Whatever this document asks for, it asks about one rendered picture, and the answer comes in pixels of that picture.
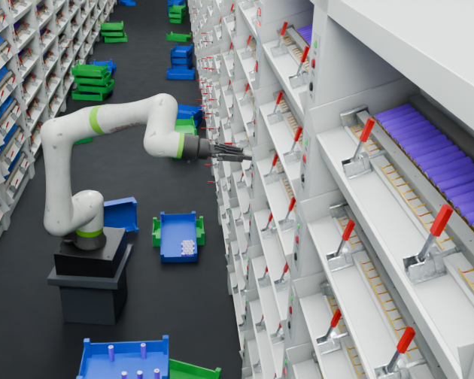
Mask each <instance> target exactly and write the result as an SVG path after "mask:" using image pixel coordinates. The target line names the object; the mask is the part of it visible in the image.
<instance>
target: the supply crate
mask: <svg viewBox="0 0 474 379"><path fill-rule="evenodd" d="M142 343H145V344H146V356H147V358H146V359H142V358H141V344H142ZM109 345H113V346H114V361H113V362H110V360H109V352H108V346H109ZM155 369H159V370H160V379H169V336H168V335H163V340H162V341H128V342H110V343H92V344H91V343H90V339H89V338H85V339H84V352H83V356H82V360H81V367H80V371H79V375H78V376H77V377H76V379H122V375H121V373H122V372H123V371H126V372H127V379H138V378H137V372H138V371H142V374H143V379H154V370H155Z"/></svg>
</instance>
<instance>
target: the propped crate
mask: <svg viewBox="0 0 474 379"><path fill-rule="evenodd" d="M184 240H185V241H187V240H189V241H190V240H192V241H193V242H194V244H195V251H193V256H181V243H183V241H184ZM160 257H161V263H163V262H197V243H196V212H195V211H192V213H191V214H164V212H161V217H160Z"/></svg>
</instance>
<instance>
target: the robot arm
mask: <svg viewBox="0 0 474 379"><path fill-rule="evenodd" d="M177 115H178V103H177V102H176V100H175V98H174V97H172V96H171V95H169V94H165V93H160V94H158V95H155V96H152V97H150V98H148V99H142V100H139V101H136V102H128V103H123V104H105V105H98V106H92V107H88V108H82V109H80V110H79V111H76V112H74V113H72V114H69V115H65V116H63V117H57V118H53V119H50V120H48V121H47V122H45V123H44V124H43V126H42V127H41V131H40V138H41V145H42V148H43V153H44V164H45V174H46V202H45V210H44V228H45V229H46V230H47V231H48V235H54V236H61V238H64V239H65V240H64V243H65V244H66V245H70V244H74V245H75V246H76V247H77V248H80V249H82V250H95V249H98V248H100V247H102V246H104V245H105V243H106V235H105V233H104V232H103V227H104V199H103V196H102V194H101V193H99V192H96V191H94V190H84V191H81V192H79V193H77V194H76V195H74V196H73V197H72V196H71V150H72V146H73V144H74V143H75V142H77V141H79V140H82V139H85V138H91V137H95V136H99V135H105V134H110V133H112V132H116V131H119V130H121V129H126V128H129V127H133V126H140V125H146V124H147V128H146V132H145V136H144V148H145V150H146V151H147V153H149V154H150V155H151V156H153V157H156V158H162V157H173V158H179V159H185V160H187V163H190V161H193V160H196V157H197V158H198V159H207V158H208V157H209V156H210V157H214V158H217V161H218V162H219V161H227V162H243V160H246V161H251V162H252V151H247V150H244V148H242V149H241V148H240V147H235V146H232V145H228V144H221V143H220V142H217V141H216V143H215V144H210V141H209V140H208V139H203V138H201V139H199V136H198V135H194V133H193V134H192V135H189V134H184V133H180V132H176V131H175V124H176V119H177Z"/></svg>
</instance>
